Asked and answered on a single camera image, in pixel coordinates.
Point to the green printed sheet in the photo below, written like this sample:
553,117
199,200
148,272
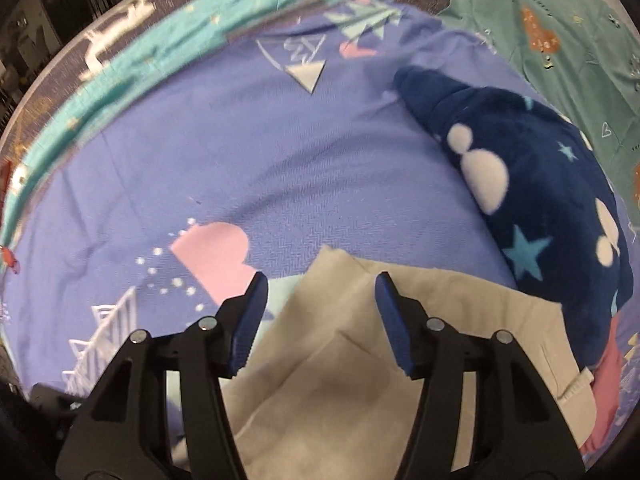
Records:
575,10

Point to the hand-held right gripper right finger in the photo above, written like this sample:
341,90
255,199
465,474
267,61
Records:
392,320

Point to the navy fleece garment with stars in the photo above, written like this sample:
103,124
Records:
540,185

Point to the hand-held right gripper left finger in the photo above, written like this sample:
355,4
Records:
250,320

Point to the blue printed blanket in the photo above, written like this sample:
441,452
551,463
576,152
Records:
250,160

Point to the beige garment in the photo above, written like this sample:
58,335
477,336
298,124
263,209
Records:
325,385

